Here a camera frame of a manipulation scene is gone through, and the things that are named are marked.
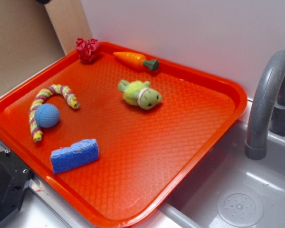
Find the orange toy carrot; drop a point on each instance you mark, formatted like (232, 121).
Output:
(137, 60)

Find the wooden board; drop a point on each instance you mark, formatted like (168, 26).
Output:
(69, 22)

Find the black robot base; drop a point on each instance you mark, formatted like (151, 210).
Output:
(14, 181)

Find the orange plastic tray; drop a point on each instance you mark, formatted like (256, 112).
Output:
(143, 154)

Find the grey toy sink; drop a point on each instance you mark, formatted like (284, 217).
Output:
(228, 190)

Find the grey toy faucet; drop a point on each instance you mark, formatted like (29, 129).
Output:
(268, 108)

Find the striped rope toy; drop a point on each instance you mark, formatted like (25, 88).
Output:
(42, 96)

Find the blue dimpled ball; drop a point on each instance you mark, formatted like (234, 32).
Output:
(47, 115)

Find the green plush toy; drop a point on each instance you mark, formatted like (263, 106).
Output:
(139, 94)

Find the blue sponge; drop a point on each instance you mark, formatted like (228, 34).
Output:
(78, 154)

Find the black object at top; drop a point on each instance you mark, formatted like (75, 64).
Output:
(43, 1)

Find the red crumpled fabric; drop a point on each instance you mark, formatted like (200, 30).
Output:
(88, 49)

